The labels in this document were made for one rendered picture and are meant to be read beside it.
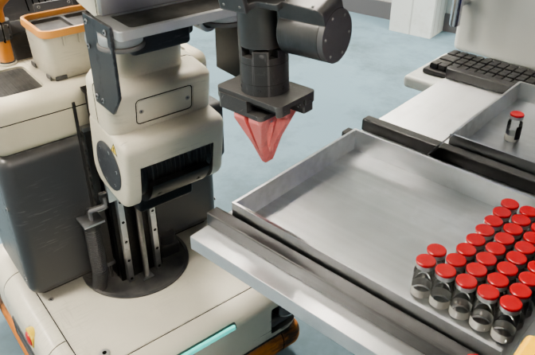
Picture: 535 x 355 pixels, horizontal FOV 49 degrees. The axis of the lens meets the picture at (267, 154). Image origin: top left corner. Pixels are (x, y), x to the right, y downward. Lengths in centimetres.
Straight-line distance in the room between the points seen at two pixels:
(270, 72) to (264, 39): 4
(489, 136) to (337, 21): 45
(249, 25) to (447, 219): 35
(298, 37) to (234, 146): 209
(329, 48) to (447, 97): 53
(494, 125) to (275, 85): 47
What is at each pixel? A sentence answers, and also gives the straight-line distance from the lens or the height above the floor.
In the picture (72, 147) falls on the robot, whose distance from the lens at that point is 140.
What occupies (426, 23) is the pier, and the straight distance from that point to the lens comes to 410.
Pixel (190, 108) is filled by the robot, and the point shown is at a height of 81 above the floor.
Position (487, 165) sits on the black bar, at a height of 90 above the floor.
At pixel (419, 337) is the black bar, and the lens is 60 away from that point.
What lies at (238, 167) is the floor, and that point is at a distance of 252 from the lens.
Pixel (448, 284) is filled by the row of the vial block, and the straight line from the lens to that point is 64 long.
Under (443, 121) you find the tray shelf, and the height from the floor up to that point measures 88.
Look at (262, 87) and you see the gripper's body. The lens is 67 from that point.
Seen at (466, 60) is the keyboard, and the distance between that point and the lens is 144.
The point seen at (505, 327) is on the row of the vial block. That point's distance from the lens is 63.
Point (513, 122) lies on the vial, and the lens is 98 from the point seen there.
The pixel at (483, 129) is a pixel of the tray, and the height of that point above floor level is 88.
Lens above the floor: 133
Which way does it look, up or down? 31 degrees down
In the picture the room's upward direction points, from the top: straight up
